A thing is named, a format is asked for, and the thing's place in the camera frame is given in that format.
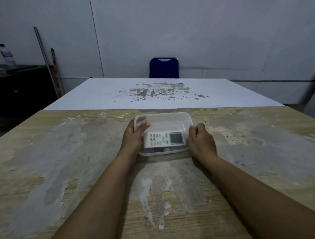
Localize person's right hand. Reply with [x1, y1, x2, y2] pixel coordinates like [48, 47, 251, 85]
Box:
[187, 123, 218, 161]

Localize person's left hand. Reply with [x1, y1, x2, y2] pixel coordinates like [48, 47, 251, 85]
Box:
[120, 120, 151, 158]

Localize clear plastic container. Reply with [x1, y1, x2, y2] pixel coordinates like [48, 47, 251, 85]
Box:
[134, 112, 193, 157]

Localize person's right forearm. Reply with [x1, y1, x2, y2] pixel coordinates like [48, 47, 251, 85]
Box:
[197, 155, 315, 239]

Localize person's left forearm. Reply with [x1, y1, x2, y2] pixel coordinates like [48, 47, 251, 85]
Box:
[52, 151, 138, 239]

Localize white remote control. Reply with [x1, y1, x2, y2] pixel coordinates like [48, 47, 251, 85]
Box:
[143, 131, 189, 157]

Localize blue chair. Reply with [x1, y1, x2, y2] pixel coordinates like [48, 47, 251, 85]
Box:
[149, 57, 180, 79]

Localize red stick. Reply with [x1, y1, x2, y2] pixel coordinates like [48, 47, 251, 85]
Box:
[50, 48, 62, 97]

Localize metal rod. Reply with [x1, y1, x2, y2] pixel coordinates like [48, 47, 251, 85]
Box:
[33, 26, 60, 99]

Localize black cabinet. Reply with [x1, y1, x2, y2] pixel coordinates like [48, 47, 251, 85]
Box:
[0, 65, 61, 117]

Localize clear plastic bottle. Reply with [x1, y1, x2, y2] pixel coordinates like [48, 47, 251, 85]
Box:
[0, 43, 17, 67]

